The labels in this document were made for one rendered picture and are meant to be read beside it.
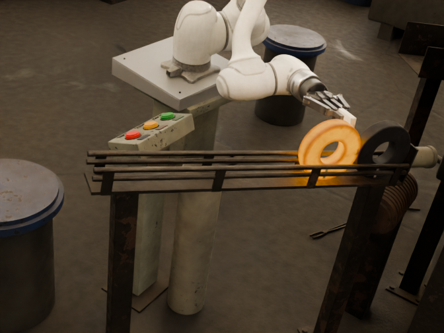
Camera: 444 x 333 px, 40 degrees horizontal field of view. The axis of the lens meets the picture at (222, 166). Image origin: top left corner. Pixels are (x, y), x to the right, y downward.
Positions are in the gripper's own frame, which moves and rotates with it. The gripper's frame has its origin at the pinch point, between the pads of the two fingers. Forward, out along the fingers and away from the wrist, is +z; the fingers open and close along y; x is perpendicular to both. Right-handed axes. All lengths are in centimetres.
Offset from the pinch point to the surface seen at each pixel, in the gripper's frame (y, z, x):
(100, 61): 25, -201, -55
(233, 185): 40.0, 18.4, -5.2
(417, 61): -69, -57, -7
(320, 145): 18.9, 18.0, 2.7
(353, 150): 8.9, 17.7, 0.2
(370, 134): 4.7, 17.3, 3.9
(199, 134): 6, -89, -47
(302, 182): 21.6, 17.9, -7.1
